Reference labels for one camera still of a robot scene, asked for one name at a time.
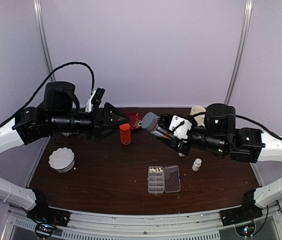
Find orange pill bottle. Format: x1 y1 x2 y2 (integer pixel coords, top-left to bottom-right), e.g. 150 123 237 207
119 123 131 145

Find clear plastic pill organizer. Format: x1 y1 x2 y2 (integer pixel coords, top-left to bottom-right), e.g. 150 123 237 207
147 165 181 196

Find grey lid pill bottle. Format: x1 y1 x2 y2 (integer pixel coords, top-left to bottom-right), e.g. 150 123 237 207
141 111 176 141

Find grey bottle lid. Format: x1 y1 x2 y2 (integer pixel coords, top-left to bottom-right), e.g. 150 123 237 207
141 112 158 132

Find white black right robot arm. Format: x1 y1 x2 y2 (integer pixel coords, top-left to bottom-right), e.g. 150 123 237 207
169 103 282 221

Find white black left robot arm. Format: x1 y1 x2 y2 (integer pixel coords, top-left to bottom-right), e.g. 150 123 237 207
0 81 130 222

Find white pills in organizer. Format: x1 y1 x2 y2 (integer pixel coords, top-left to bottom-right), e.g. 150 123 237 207
149 168 163 173

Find white pill bottle near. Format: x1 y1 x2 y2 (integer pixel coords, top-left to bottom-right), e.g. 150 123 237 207
192 158 202 172

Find red floral plate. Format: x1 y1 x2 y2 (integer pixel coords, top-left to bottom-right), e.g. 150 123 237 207
127 112 143 131

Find cream ribbed mug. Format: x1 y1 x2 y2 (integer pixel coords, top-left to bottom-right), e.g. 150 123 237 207
190 105 206 127

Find white scalloped bowl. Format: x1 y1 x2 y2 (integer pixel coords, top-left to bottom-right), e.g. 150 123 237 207
48 147 75 173

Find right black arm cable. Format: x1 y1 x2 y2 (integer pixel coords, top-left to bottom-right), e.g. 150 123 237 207
235 114 282 144

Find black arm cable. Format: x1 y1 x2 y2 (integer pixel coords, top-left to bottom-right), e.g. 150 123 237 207
0 62 95 138
235 114 282 144

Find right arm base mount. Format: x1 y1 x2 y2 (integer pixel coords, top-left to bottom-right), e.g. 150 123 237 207
220 203 263 239

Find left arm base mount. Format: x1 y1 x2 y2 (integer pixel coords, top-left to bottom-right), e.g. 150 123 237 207
24 202 70 240

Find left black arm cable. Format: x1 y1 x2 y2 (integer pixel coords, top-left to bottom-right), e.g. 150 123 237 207
0 62 95 138

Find left aluminium frame post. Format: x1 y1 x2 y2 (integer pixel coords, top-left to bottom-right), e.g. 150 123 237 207
33 0 53 73

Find aluminium frame post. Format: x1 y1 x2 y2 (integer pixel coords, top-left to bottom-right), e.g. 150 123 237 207
33 0 53 73
224 0 254 105

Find right aluminium frame post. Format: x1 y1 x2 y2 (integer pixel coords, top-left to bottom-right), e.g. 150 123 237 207
224 0 254 105

